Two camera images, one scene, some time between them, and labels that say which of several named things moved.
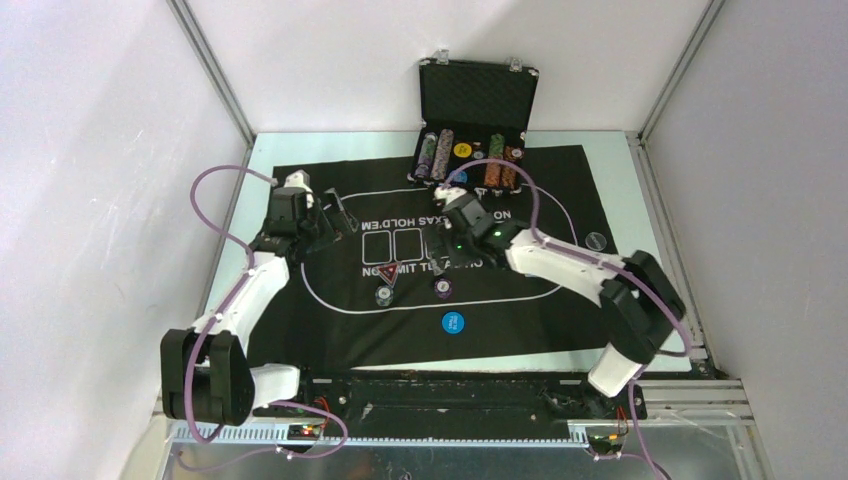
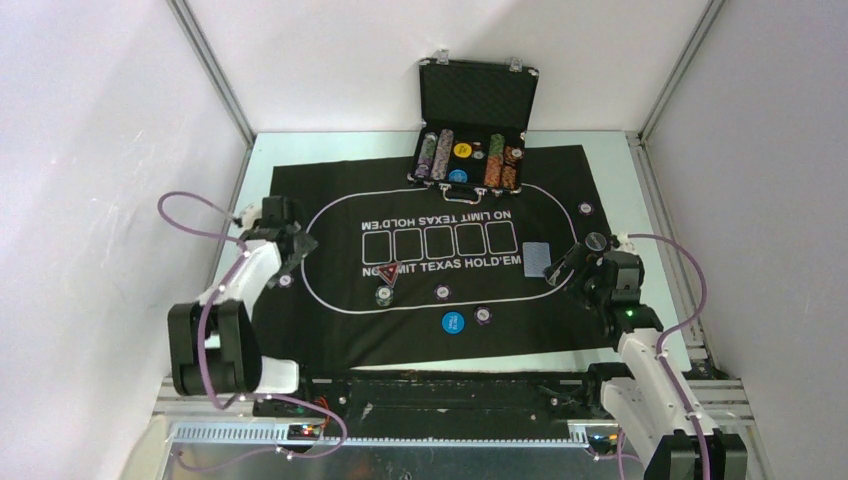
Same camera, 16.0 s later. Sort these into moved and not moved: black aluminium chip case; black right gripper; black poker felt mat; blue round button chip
Moved: black right gripper
Not moved: blue round button chip; black poker felt mat; black aluminium chip case
